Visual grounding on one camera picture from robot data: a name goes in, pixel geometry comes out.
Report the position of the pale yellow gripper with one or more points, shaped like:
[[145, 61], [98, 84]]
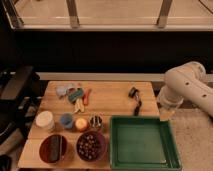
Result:
[[166, 114]]

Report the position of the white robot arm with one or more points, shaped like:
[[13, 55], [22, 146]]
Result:
[[185, 82]]

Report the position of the small metal cup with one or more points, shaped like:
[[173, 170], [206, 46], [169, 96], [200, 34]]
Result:
[[96, 122]]

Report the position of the orange yellow apple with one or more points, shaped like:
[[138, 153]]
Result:
[[81, 124]]

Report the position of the blue plastic cup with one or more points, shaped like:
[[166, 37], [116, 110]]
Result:
[[66, 120]]

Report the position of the black tool on table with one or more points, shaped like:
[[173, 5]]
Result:
[[134, 93]]

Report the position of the green plastic tray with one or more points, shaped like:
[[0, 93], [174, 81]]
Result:
[[142, 144]]

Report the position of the dark bowl of nuts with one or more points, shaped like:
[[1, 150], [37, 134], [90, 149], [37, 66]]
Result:
[[91, 146]]

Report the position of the orange carrot toy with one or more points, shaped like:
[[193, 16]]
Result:
[[86, 97]]

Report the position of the yellow banana toy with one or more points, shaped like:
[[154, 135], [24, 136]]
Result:
[[79, 106]]

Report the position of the green sponge block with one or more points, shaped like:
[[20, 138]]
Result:
[[79, 93]]

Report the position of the red bowl with dark block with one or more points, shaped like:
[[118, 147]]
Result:
[[53, 148]]

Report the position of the black chair at left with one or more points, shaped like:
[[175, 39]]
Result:
[[16, 95]]

